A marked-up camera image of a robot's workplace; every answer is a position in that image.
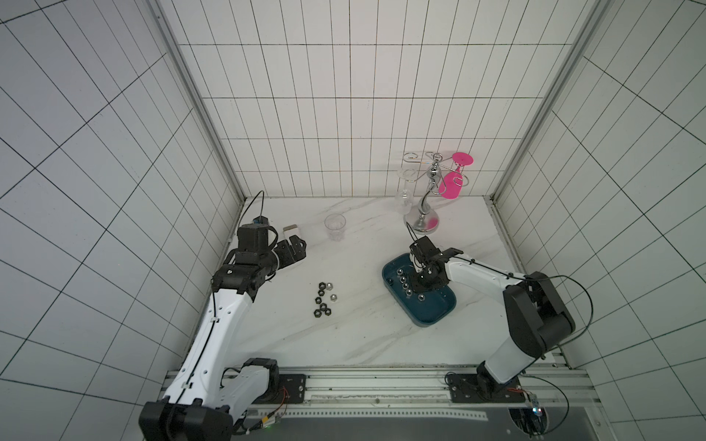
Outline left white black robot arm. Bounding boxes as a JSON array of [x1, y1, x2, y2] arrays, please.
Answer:
[[138, 216, 306, 440]]

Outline teal storage box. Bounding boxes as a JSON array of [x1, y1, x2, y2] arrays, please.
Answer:
[[382, 254, 457, 327]]

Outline small white cardboard box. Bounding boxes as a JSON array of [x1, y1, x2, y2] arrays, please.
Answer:
[[282, 224, 302, 240]]

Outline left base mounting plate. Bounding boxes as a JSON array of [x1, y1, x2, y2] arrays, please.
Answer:
[[254, 374, 308, 404]]

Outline clear plastic cup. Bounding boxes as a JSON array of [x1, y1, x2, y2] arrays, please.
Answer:
[[324, 213, 347, 242]]

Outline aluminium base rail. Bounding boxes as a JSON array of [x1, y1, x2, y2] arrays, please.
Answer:
[[242, 364, 600, 424]]

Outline base mounting plate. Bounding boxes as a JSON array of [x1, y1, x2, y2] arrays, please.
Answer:
[[254, 374, 308, 404], [444, 372, 526, 404]]

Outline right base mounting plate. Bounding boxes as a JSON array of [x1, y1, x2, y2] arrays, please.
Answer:
[[444, 372, 526, 404]]

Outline pink wine glass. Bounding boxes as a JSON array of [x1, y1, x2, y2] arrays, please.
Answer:
[[439, 152, 474, 200]]

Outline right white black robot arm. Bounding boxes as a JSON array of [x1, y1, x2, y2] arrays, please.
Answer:
[[410, 236, 577, 400]]

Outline silver glass rack stand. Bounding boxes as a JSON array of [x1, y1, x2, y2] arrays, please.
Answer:
[[403, 152, 469, 234]]

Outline clear wine glass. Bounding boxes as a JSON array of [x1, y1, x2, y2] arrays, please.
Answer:
[[395, 167, 417, 215]]

